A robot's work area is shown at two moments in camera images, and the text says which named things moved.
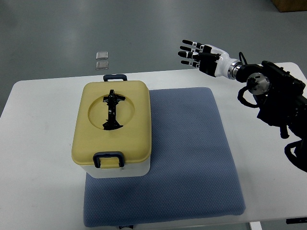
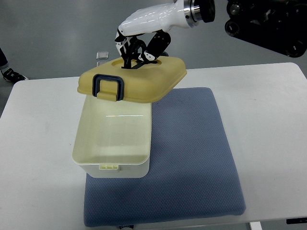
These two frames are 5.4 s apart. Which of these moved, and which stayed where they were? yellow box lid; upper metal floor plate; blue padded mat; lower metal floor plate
Moved: yellow box lid
Stayed: upper metal floor plate; blue padded mat; lower metal floor plate
